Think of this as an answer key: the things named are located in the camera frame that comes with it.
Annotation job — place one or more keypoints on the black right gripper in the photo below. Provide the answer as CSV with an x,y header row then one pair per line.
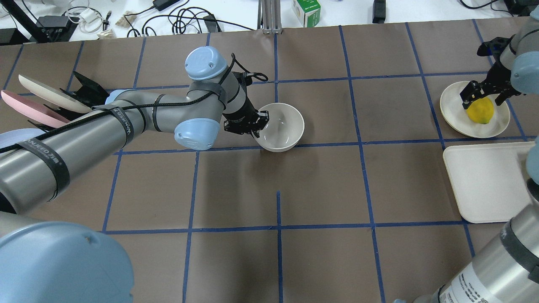
x,y
495,77

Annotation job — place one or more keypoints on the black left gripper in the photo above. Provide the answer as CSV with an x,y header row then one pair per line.
x,y
241,114

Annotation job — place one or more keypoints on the yellow lemon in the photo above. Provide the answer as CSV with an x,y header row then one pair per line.
x,y
481,111

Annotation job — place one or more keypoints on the white ceramic bowl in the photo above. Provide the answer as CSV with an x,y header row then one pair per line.
x,y
284,129

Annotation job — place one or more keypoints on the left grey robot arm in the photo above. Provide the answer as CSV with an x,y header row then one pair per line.
x,y
63,262

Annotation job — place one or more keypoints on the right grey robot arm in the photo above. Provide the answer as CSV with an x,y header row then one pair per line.
x,y
506,269

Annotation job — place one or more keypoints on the round cream plate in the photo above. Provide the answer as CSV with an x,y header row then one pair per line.
x,y
454,114

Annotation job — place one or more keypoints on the rectangular cream tray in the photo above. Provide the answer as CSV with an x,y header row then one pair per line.
x,y
489,181

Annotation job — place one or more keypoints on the green white carton box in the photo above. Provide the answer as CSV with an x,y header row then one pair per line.
x,y
308,12

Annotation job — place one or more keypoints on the black power adapter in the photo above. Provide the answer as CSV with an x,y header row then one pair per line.
x,y
379,11

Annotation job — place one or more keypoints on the black dish rack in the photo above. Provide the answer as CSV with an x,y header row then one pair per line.
x,y
90,93

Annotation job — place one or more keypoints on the cream plate in rack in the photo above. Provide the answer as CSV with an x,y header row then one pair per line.
x,y
53,95

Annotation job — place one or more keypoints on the pink plate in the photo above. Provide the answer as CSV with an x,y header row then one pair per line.
x,y
33,110

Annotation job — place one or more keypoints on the light blue plate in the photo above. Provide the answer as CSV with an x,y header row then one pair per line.
x,y
15,136

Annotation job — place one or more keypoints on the aluminium frame post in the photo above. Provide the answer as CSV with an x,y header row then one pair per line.
x,y
269,17

